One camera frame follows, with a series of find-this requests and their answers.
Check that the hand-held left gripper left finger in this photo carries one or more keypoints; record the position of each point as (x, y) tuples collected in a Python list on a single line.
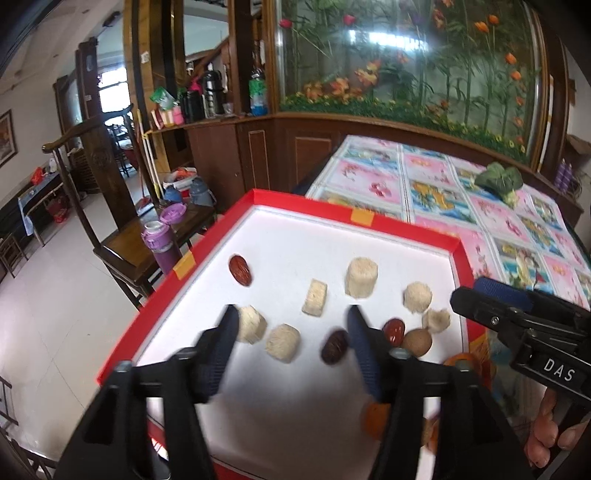
[(221, 355)]

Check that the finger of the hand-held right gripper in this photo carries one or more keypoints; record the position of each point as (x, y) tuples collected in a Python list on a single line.
[(489, 314), (503, 290)]

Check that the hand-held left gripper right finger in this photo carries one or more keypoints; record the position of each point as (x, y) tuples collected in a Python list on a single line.
[(364, 355)]

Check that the dark brown date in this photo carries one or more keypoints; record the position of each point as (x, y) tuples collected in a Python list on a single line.
[(334, 346)]

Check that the orange tangerine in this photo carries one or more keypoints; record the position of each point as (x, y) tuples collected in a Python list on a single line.
[(468, 362), (374, 420)]

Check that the brown round longan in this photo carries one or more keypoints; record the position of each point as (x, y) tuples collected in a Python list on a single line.
[(417, 342)]

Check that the small blocky beige corn piece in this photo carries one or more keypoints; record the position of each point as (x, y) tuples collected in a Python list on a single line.
[(315, 297)]

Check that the large beige corn cob piece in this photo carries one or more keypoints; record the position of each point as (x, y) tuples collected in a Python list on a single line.
[(361, 277)]

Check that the red box with white inside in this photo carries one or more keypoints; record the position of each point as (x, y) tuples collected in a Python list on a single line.
[(286, 240)]

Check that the person's right hand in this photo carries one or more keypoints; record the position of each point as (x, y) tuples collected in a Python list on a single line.
[(549, 429)]

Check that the green broccoli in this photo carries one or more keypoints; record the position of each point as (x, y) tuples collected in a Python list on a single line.
[(498, 180)]

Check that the purple thermos bottle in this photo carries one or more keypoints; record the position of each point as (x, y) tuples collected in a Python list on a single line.
[(159, 247)]

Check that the purple spray can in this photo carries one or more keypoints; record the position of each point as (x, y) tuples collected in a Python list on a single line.
[(562, 175), (571, 178)]

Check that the dark wooden chair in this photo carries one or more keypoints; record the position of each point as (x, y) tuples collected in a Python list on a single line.
[(120, 249)]

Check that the purple lid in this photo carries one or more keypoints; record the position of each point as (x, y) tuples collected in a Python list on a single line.
[(173, 213)]

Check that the brown cardboard box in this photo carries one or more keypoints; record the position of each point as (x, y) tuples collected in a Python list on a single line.
[(579, 144)]

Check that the small blue grey kettle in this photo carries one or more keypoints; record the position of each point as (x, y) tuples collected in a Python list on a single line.
[(173, 194)]

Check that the red basket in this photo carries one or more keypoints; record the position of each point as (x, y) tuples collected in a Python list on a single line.
[(182, 175)]

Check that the brown wooden cabinet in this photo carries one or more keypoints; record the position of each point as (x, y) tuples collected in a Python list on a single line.
[(212, 152)]

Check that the side table with blue cloth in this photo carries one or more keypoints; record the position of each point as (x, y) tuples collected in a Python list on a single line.
[(39, 194)]

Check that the pink box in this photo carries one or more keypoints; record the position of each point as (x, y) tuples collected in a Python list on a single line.
[(166, 116)]

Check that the glass display with artificial flowers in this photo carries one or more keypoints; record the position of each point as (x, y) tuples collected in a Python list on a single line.
[(415, 55)]

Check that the red plastic bag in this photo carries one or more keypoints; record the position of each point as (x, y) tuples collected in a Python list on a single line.
[(37, 175)]

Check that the black steel thermos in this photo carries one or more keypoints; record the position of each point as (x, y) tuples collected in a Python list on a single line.
[(212, 92)]

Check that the green blue plastic bottle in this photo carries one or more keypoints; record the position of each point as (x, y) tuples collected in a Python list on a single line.
[(258, 94)]

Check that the green snack packet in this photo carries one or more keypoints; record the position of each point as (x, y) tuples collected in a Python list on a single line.
[(162, 96)]

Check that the framed wall picture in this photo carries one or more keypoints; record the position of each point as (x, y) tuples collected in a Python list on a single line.
[(7, 138)]

